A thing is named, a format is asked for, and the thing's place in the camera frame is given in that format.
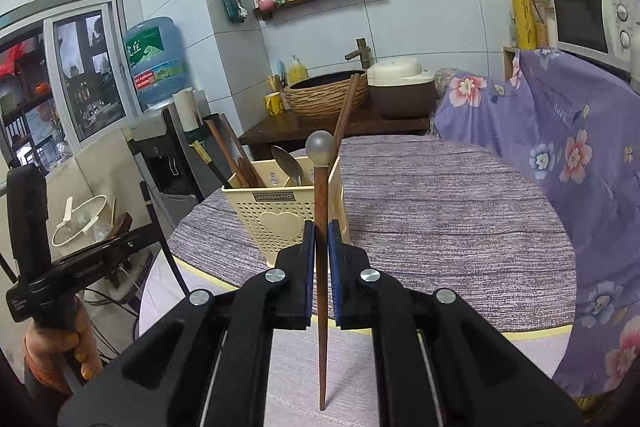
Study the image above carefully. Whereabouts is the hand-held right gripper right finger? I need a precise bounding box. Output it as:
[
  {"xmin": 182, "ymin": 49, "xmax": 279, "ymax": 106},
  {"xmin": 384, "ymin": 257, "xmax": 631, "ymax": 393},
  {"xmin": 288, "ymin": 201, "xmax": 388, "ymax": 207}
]
[{"xmin": 327, "ymin": 219, "xmax": 586, "ymax": 427}]

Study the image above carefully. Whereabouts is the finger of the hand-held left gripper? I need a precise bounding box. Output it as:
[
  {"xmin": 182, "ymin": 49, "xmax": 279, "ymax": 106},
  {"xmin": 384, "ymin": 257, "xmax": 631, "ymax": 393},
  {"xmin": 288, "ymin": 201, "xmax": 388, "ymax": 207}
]
[{"xmin": 122, "ymin": 223, "xmax": 167, "ymax": 258}]

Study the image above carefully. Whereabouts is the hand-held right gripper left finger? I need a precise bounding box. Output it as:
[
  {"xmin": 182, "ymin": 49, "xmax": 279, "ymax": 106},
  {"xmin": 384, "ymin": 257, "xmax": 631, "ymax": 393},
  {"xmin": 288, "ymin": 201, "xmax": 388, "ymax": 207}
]
[{"xmin": 57, "ymin": 221, "xmax": 317, "ymax": 427}]

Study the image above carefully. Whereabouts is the cream perforated plastic utensil holder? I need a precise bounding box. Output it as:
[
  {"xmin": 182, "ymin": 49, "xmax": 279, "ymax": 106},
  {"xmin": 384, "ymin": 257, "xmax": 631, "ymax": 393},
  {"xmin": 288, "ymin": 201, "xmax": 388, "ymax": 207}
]
[{"xmin": 221, "ymin": 155, "xmax": 351, "ymax": 268}]

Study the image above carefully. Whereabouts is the brown wooden chopstick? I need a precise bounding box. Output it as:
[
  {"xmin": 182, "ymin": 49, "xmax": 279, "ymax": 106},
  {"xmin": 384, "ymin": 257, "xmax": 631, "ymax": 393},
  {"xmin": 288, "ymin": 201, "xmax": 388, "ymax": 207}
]
[
  {"xmin": 202, "ymin": 118, "xmax": 248, "ymax": 188},
  {"xmin": 331, "ymin": 73, "xmax": 362, "ymax": 148},
  {"xmin": 313, "ymin": 164, "xmax": 331, "ymax": 412}
]

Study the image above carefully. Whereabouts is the wooden-handled metal spoon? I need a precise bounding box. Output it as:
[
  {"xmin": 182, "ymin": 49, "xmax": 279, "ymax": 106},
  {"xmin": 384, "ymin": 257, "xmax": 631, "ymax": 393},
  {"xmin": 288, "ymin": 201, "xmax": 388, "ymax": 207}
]
[
  {"xmin": 270, "ymin": 145, "xmax": 304, "ymax": 186},
  {"xmin": 305, "ymin": 130, "xmax": 334, "ymax": 168}
]

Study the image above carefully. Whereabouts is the person's left hand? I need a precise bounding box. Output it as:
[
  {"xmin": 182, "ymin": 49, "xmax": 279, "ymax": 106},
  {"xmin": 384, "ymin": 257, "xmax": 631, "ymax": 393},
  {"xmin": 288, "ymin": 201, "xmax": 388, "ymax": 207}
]
[{"xmin": 22, "ymin": 319, "xmax": 104, "ymax": 395}]

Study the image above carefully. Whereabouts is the dark wooden stool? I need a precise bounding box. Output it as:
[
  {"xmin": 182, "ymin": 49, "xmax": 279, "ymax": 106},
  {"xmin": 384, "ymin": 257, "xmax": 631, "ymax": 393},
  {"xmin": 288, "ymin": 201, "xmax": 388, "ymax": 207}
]
[{"xmin": 107, "ymin": 212, "xmax": 135, "ymax": 239}]

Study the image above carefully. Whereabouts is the grey water dispenser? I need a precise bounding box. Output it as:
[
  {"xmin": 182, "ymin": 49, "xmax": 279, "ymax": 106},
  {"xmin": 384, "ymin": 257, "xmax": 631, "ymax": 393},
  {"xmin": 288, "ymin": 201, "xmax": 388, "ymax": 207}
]
[{"xmin": 122, "ymin": 109, "xmax": 226, "ymax": 220}]

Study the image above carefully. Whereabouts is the black chopstick with gold band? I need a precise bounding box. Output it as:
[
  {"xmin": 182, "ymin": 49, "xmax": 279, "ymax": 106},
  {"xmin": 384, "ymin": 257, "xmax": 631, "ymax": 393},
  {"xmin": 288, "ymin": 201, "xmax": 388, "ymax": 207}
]
[{"xmin": 191, "ymin": 141, "xmax": 233, "ymax": 189}]

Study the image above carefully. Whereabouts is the cream paper roll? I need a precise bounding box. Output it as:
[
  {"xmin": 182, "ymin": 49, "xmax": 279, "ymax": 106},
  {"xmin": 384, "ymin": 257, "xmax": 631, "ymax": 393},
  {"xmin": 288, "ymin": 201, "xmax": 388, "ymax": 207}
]
[{"xmin": 173, "ymin": 88, "xmax": 201, "ymax": 132}]

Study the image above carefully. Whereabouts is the dark wooden vanity cabinet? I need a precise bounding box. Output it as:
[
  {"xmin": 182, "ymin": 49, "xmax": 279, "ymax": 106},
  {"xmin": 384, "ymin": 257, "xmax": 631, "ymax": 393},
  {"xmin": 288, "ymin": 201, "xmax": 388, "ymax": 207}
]
[{"xmin": 239, "ymin": 102, "xmax": 432, "ymax": 160}]

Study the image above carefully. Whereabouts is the window with pictures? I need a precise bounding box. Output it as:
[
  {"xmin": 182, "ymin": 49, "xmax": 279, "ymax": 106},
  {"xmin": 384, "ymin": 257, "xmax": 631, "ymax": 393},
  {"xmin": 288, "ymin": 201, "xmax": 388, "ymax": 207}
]
[{"xmin": 0, "ymin": 0, "xmax": 143, "ymax": 168}]

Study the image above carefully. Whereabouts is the woven-look round basin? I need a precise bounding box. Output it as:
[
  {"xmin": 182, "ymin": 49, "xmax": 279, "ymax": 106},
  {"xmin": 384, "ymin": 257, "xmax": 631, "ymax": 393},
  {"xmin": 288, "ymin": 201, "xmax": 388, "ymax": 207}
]
[{"xmin": 282, "ymin": 69, "xmax": 371, "ymax": 120}]

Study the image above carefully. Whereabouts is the blue water jug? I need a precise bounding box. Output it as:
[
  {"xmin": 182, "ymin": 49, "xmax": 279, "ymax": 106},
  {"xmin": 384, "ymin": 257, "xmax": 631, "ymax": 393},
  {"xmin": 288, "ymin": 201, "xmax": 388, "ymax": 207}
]
[{"xmin": 124, "ymin": 17, "xmax": 193, "ymax": 108}]

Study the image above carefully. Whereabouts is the white and brown rice cooker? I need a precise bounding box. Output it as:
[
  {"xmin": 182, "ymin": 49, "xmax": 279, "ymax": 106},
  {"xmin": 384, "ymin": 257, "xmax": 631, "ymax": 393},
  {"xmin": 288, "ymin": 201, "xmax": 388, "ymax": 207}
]
[{"xmin": 367, "ymin": 59, "xmax": 437, "ymax": 118}]

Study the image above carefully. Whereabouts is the yellow soap pump bottle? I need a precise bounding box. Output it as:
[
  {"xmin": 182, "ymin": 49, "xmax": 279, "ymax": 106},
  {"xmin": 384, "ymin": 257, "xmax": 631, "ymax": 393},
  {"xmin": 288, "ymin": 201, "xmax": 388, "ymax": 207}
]
[{"xmin": 286, "ymin": 54, "xmax": 308, "ymax": 85}]

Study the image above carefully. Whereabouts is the bronze basin faucet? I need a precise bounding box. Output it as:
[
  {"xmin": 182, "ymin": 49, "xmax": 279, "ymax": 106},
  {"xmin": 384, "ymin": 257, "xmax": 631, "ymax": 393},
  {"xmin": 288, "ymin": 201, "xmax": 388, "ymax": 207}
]
[{"xmin": 344, "ymin": 38, "xmax": 372, "ymax": 70}]

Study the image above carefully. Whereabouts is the green foil packet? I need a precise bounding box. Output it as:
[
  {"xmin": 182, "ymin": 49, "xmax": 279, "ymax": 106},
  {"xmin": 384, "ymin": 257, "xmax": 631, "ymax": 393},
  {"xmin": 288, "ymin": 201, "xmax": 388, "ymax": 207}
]
[{"xmin": 220, "ymin": 0, "xmax": 248, "ymax": 24}]

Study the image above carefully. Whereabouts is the small wooden box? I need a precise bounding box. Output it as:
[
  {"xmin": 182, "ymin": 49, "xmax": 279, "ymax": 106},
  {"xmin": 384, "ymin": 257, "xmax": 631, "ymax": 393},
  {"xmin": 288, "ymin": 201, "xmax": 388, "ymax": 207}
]
[{"xmin": 502, "ymin": 46, "xmax": 519, "ymax": 80}]

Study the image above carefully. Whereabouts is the purple floral cloth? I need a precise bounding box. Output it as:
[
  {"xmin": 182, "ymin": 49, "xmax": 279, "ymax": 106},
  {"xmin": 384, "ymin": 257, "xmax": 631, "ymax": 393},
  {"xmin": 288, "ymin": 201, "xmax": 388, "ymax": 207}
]
[{"xmin": 432, "ymin": 48, "xmax": 640, "ymax": 400}]

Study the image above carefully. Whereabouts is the yellow patterned roll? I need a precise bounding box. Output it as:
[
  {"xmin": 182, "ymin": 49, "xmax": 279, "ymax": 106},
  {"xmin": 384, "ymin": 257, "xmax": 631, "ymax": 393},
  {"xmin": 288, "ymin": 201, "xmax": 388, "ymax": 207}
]
[{"xmin": 506, "ymin": 0, "xmax": 538, "ymax": 51}]

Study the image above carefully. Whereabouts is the white microwave oven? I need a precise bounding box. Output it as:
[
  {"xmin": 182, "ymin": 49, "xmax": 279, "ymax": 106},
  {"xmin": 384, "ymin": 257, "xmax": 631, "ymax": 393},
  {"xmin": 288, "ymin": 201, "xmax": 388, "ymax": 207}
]
[{"xmin": 551, "ymin": 0, "xmax": 640, "ymax": 72}]

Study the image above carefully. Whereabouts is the rounded brown wooden utensil handle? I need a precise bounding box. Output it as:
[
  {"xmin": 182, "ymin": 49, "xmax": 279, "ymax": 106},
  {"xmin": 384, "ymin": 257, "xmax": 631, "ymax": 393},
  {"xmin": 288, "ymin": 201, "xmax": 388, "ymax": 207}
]
[{"xmin": 237, "ymin": 155, "xmax": 267, "ymax": 188}]

